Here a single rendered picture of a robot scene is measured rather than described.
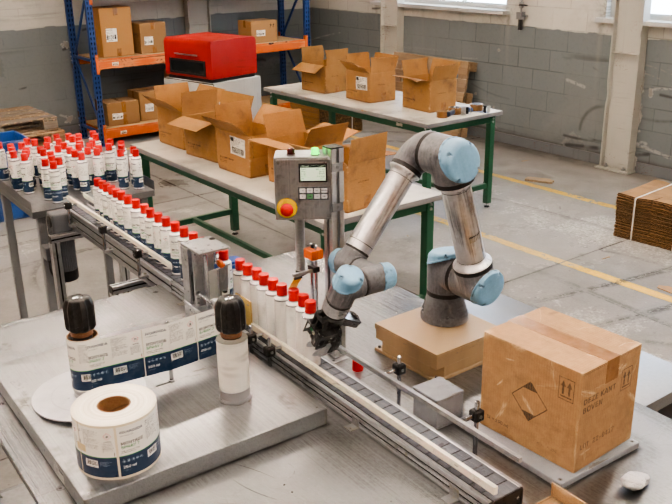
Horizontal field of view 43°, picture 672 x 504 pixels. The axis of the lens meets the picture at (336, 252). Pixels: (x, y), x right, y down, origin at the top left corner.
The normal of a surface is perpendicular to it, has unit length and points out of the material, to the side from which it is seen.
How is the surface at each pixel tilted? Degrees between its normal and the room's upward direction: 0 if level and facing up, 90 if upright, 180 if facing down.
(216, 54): 90
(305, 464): 0
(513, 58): 90
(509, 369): 90
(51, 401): 0
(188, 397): 0
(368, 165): 92
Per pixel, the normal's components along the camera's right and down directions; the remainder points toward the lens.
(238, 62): 0.75, 0.22
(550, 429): -0.77, 0.23
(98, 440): -0.11, 0.35
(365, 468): -0.01, -0.94
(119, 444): 0.29, 0.33
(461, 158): 0.53, 0.17
